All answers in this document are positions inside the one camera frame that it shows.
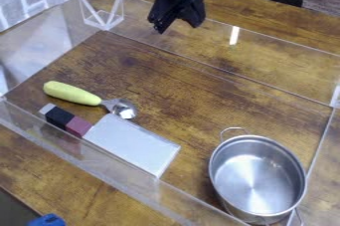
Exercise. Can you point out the stainless steel pot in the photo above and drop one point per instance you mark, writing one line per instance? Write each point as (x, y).
(258, 177)

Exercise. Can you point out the blue object at bottom edge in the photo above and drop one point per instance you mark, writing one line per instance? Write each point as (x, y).
(47, 220)

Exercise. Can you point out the toy cleaver knife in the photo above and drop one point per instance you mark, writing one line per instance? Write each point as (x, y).
(138, 146)

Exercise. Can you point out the spoon with yellow-green handle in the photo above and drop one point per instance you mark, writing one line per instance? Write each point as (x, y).
(120, 107)

